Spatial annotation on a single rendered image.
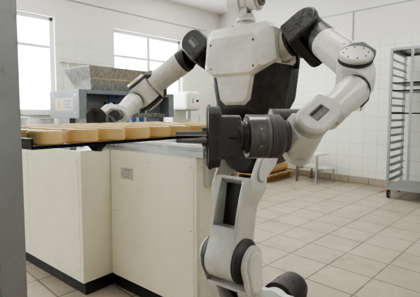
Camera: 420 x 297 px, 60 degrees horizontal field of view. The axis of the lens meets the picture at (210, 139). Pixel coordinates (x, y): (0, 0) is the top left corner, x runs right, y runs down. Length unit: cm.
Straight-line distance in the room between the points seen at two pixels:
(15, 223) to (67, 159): 177
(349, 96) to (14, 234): 67
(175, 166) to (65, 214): 82
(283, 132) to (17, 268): 48
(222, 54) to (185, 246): 102
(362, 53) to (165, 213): 131
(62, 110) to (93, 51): 356
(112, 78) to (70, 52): 334
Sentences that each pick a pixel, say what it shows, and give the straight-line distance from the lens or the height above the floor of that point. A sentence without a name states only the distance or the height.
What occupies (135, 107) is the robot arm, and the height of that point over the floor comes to 107.
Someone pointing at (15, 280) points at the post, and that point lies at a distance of 51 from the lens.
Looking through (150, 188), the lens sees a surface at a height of 65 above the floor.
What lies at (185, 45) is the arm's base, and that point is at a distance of 138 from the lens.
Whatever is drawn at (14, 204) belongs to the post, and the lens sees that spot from 49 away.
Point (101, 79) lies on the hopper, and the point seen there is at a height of 125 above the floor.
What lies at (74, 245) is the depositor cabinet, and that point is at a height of 29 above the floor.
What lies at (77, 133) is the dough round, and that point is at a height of 102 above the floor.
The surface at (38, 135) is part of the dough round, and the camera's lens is 56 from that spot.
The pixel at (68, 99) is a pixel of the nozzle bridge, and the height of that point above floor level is 112.
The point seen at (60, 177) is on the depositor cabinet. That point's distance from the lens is 234.
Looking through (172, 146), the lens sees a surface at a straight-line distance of 183.
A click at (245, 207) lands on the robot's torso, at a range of 119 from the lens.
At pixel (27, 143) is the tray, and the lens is 54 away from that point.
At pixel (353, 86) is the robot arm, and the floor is 111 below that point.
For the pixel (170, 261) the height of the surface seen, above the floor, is 30.
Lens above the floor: 105
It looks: 4 degrees down
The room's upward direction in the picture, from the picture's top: straight up
